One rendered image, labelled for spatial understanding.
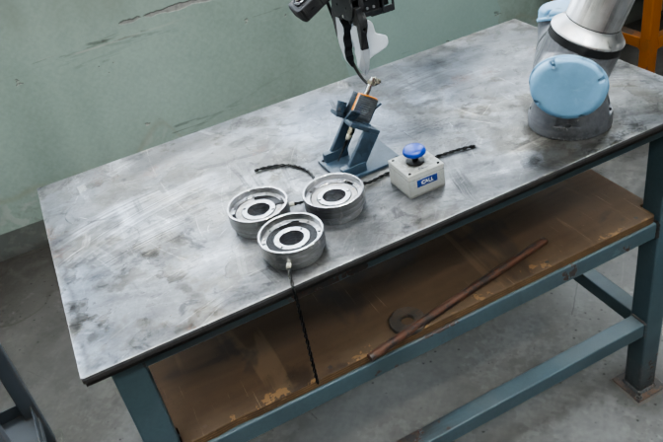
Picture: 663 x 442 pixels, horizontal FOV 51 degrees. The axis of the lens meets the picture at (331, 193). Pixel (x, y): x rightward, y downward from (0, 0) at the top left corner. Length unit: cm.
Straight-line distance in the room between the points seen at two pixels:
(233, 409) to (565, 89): 76
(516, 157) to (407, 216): 25
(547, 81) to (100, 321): 77
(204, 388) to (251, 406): 10
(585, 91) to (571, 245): 44
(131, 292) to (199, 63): 170
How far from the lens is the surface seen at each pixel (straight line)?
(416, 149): 119
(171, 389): 134
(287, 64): 288
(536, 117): 135
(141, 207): 136
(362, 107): 126
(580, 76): 113
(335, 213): 114
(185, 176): 141
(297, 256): 107
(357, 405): 193
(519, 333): 207
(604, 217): 157
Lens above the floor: 148
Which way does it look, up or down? 33 degrees down
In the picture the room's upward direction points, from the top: 11 degrees counter-clockwise
